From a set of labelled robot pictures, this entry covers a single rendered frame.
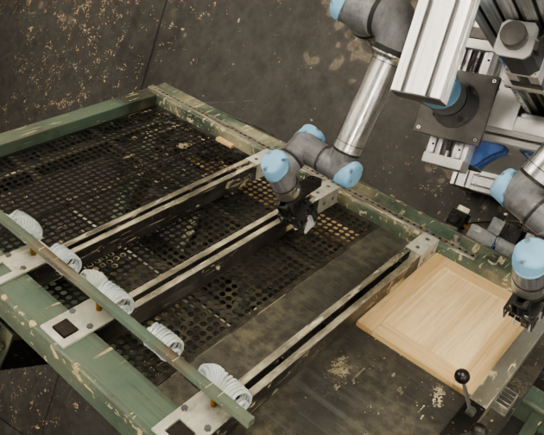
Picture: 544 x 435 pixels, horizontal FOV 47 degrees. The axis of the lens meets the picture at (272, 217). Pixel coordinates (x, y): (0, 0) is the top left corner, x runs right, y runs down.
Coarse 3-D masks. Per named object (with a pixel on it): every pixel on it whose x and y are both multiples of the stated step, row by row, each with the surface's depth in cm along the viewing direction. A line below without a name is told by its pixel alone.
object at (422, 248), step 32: (416, 256) 204; (384, 288) 192; (320, 320) 175; (352, 320) 182; (288, 352) 165; (320, 352) 174; (192, 384) 132; (256, 384) 154; (192, 416) 140; (224, 416) 141
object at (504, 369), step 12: (540, 324) 189; (528, 336) 184; (540, 336) 185; (516, 348) 179; (528, 348) 180; (504, 360) 175; (516, 360) 176; (492, 372) 171; (504, 372) 171; (480, 384) 167; (492, 384) 167; (504, 384) 168; (480, 396) 163; (492, 396) 164; (480, 420) 161
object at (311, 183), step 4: (308, 176) 187; (312, 176) 187; (300, 180) 185; (304, 180) 185; (308, 180) 184; (312, 180) 184; (316, 180) 184; (320, 180) 185; (300, 184) 182; (304, 184) 182; (308, 184) 182; (312, 184) 182; (316, 184) 184; (320, 184) 186; (304, 188) 180; (308, 188) 181; (312, 188) 182; (316, 188) 184; (304, 192) 179; (308, 192) 181; (304, 196) 180
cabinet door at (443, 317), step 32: (416, 288) 199; (448, 288) 201; (480, 288) 203; (384, 320) 186; (416, 320) 188; (448, 320) 189; (480, 320) 191; (512, 320) 192; (416, 352) 177; (448, 352) 178; (480, 352) 179; (448, 384) 170
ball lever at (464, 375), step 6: (456, 372) 155; (462, 372) 154; (468, 372) 154; (456, 378) 154; (462, 378) 153; (468, 378) 153; (462, 384) 155; (468, 396) 156; (468, 402) 156; (468, 408) 157; (474, 408) 157; (468, 414) 157
